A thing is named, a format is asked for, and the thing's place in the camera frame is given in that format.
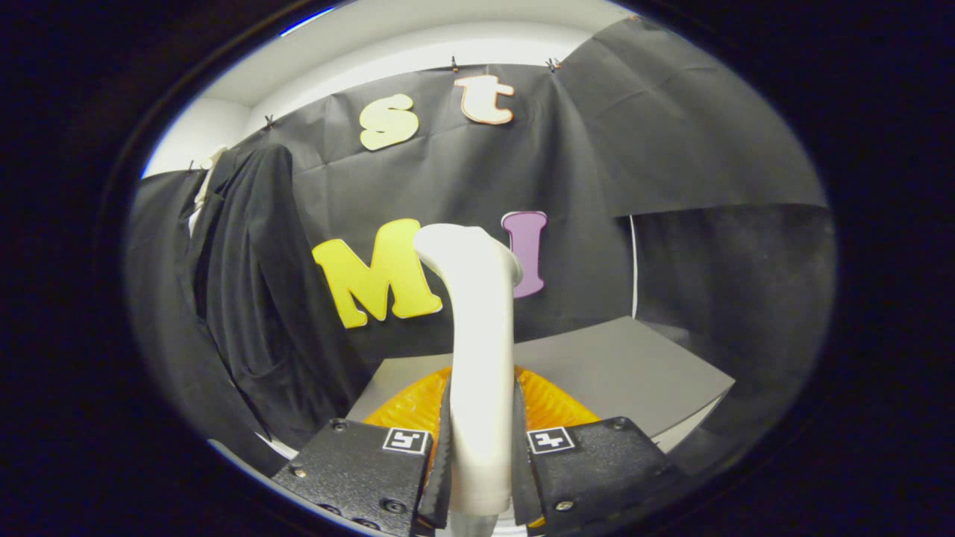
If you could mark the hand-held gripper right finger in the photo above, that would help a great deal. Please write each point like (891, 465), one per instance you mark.
(522, 477)

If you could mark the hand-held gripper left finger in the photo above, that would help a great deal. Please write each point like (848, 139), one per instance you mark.
(442, 477)

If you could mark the white garment steamer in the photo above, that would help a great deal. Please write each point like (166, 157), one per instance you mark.
(481, 335)

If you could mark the black suit jacket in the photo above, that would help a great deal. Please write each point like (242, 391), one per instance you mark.
(261, 298)

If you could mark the grey cabinet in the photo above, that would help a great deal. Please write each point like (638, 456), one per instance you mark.
(619, 365)

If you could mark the black backdrop cloth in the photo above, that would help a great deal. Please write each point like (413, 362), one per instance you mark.
(597, 149)

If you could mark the white plastic hanger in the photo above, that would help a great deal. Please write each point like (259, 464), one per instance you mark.
(211, 168)

